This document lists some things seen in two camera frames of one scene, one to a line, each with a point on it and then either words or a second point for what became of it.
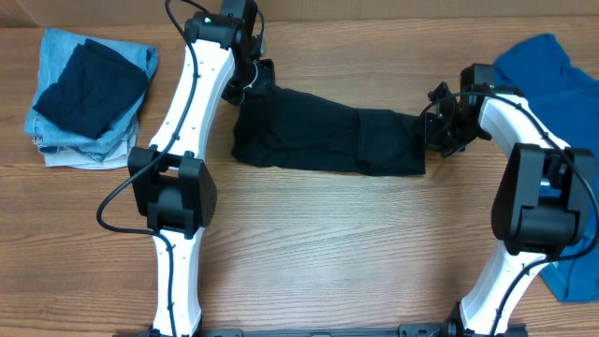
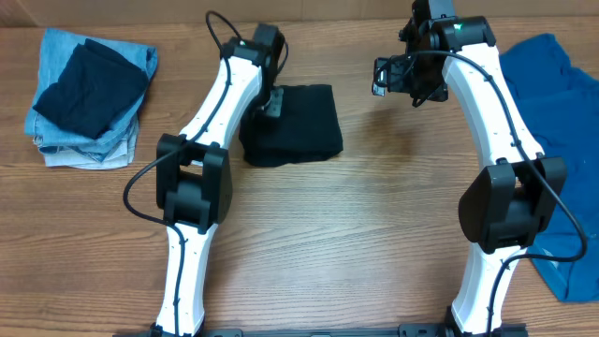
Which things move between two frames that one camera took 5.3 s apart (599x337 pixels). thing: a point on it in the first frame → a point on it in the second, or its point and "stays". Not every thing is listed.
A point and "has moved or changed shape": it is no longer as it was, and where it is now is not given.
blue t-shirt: x=566 y=102 stays
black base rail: x=362 y=331 stays
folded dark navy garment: x=93 y=91 stays
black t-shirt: x=289 y=128 has moved or changed shape
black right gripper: x=437 y=124 → x=393 y=77
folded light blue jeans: x=62 y=145 stays
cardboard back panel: x=63 y=13 stays
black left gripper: x=268 y=70 → x=275 y=109
